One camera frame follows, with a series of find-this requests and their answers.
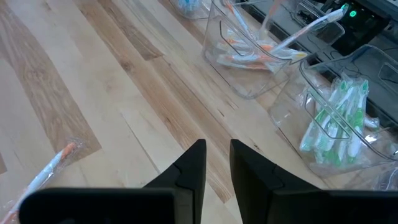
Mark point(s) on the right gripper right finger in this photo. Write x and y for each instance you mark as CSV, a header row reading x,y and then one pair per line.
x,y
295,205

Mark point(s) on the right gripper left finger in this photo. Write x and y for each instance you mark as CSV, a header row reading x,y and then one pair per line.
x,y
140,205

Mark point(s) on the black computer tower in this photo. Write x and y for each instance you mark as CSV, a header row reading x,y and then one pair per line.
x,y
363,25

